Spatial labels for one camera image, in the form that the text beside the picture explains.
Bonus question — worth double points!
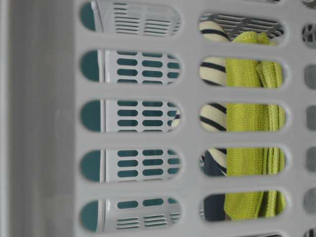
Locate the cream navy striped cloth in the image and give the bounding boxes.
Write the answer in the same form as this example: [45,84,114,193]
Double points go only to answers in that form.
[171,21,230,176]

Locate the yellow-green microfiber cloth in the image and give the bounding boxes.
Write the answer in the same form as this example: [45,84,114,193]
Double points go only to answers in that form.
[224,32,286,221]

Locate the dark navy cloth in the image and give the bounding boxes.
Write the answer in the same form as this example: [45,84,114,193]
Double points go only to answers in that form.
[202,148,227,221]

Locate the white plastic shopping basket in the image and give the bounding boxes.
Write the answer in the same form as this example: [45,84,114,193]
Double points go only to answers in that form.
[0,0,316,237]

